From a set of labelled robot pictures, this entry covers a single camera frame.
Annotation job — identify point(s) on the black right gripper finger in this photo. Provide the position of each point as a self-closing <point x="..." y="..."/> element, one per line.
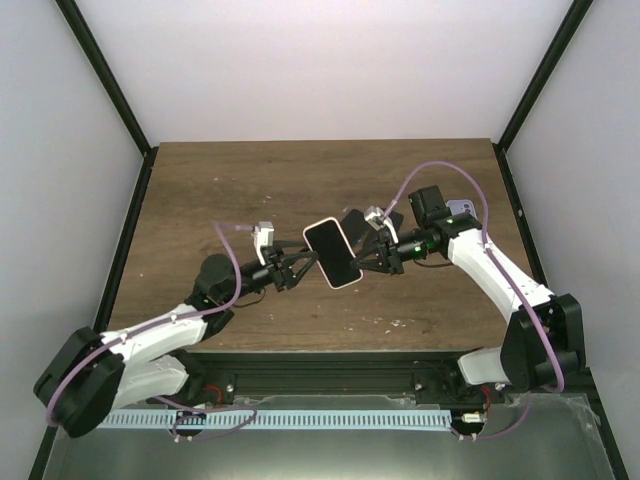
<point x="367" y="242"/>
<point x="371" y="265"/>

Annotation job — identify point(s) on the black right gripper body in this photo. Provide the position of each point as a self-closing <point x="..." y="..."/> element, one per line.
<point x="394" y="260"/>

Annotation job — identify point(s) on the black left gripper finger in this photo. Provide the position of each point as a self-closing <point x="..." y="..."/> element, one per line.
<point x="298" y="265"/>
<point x="286" y="245"/>

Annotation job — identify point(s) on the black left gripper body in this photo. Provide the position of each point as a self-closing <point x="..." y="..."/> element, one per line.
<point x="279" y="276"/>

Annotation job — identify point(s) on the pink edged black smartphone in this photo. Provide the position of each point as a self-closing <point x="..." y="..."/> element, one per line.
<point x="328" y="240"/>

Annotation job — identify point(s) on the blue edged black smartphone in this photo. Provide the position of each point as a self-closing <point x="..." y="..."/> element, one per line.
<point x="355" y="227"/>

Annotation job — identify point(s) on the lilac phone case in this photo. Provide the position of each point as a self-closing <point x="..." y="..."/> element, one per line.
<point x="460" y="206"/>

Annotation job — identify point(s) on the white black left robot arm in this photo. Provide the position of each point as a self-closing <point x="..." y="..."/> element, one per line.
<point x="94" y="373"/>

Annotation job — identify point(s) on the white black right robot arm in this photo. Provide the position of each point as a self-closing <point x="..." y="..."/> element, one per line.
<point x="544" y="339"/>

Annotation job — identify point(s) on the grey metal front plate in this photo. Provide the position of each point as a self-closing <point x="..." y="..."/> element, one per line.
<point x="536" y="436"/>

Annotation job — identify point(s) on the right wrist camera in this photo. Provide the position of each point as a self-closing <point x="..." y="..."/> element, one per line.
<point x="381" y="222"/>

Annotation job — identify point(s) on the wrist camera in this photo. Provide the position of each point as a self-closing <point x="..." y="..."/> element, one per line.
<point x="381" y="222"/>
<point x="263" y="237"/>

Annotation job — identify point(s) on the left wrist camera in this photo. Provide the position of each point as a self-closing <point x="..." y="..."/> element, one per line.
<point x="263" y="237"/>

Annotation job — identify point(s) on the black front mounting rail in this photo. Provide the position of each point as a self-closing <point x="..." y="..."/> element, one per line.
<point x="428" y="377"/>

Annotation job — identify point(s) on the light blue slotted cable duct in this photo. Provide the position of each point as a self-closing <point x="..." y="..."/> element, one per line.
<point x="155" y="419"/>

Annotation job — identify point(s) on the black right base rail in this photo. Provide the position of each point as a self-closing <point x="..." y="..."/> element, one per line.
<point x="583" y="382"/>

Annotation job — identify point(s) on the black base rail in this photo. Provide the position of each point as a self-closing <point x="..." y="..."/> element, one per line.
<point x="583" y="382"/>
<point x="110" y="291"/>

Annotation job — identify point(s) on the black left frame post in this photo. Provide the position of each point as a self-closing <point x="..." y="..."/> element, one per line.
<point x="92" y="51"/>

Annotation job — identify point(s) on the black frame post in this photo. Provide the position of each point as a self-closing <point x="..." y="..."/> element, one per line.
<point x="562" y="38"/>
<point x="92" y="51"/>

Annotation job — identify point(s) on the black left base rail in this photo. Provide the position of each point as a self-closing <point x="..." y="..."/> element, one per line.
<point x="110" y="291"/>

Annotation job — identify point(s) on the black right frame post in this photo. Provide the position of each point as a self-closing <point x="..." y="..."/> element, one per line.
<point x="562" y="38"/>

